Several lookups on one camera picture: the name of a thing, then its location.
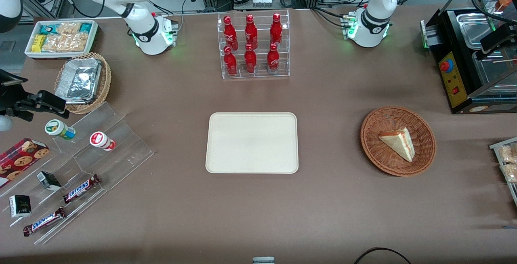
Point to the green lid yogurt cup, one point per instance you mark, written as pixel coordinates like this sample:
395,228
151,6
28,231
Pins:
58,128

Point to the orange fried food piece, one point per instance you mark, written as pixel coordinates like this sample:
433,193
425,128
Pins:
505,0

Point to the clear pastry packet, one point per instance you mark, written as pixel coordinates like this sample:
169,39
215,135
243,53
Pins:
508,153
511,173

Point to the clear acrylic bottle rack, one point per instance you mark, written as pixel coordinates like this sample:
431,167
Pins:
262,75

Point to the aluminium foil container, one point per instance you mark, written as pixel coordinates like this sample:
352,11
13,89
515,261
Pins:
78,80

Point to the Snickers chocolate bar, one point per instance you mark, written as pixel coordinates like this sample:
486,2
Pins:
80,188
44,221

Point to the small dark green box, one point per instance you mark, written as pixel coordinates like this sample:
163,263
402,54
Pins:
49,180

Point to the teal snack packet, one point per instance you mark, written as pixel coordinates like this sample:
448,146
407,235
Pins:
48,28
86,27

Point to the black food warmer machine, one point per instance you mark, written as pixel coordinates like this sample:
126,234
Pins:
454,82

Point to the white power strip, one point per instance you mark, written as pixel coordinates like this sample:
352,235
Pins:
261,2

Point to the brown round wicker basket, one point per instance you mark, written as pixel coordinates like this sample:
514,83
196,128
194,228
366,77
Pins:
373,134

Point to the red lid yogurt cup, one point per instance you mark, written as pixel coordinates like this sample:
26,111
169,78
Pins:
101,140

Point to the dark box with white side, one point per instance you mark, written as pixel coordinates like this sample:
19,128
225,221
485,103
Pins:
20,206

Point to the light tan wicker basket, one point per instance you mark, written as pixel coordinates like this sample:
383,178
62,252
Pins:
106,82

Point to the clear acrylic tiered display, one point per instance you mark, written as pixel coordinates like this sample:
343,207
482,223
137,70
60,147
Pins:
129,151

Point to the yellow snack packet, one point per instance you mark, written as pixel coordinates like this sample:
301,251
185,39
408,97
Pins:
38,43

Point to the red tartan cookie box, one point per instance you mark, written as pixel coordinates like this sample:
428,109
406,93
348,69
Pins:
20,159

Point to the red cola bottle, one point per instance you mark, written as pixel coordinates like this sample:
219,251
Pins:
276,30
230,62
251,32
250,60
230,33
273,59

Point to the cream plastic tray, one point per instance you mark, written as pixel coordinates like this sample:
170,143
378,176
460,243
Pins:
250,142

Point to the steel food pan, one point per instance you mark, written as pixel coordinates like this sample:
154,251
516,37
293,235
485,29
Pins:
472,29
490,72

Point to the small grey device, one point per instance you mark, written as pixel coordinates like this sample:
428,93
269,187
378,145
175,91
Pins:
263,260

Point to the triangular sandwich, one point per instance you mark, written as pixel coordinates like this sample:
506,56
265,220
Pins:
400,142

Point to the white rectangular snack bin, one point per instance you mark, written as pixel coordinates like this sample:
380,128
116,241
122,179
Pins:
95,37

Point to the grey metal tray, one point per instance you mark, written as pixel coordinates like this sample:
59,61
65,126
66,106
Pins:
496,147

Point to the clear cracker packet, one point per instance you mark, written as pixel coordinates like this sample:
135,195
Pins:
76,41
54,43
68,28

